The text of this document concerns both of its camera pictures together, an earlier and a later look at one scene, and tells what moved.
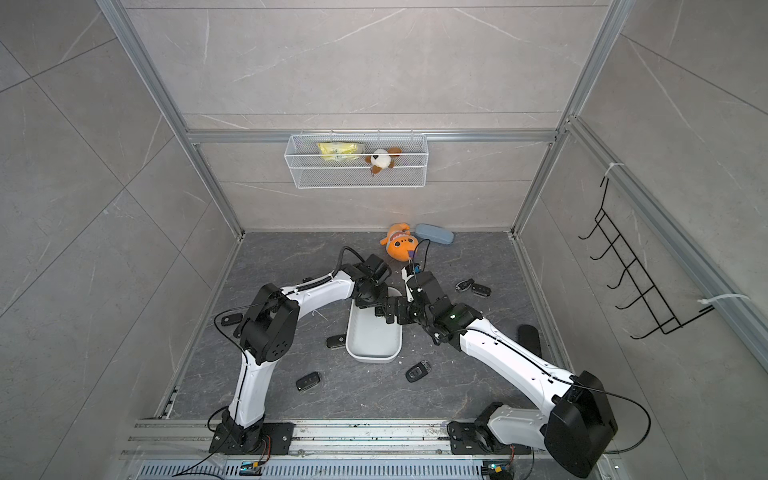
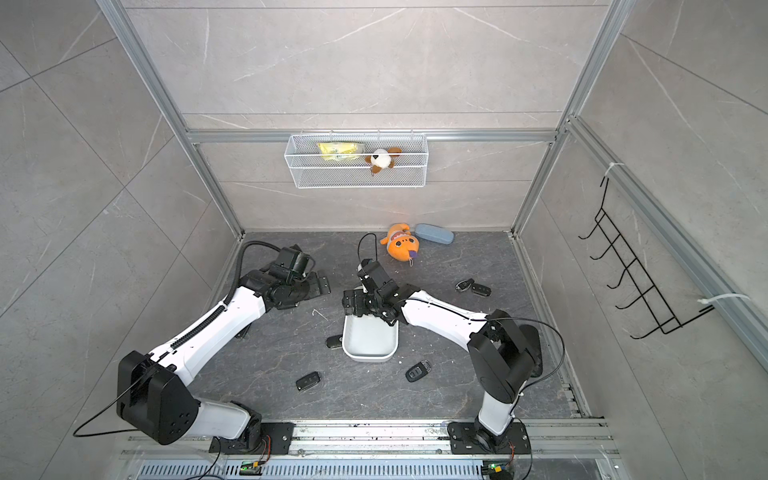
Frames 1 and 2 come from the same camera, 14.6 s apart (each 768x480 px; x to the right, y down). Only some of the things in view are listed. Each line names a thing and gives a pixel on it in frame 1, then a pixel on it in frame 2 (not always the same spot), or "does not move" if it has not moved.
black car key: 481,290 does not move
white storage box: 370,338 does not move
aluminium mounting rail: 161,438 does not move
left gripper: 385,294 → 315,289
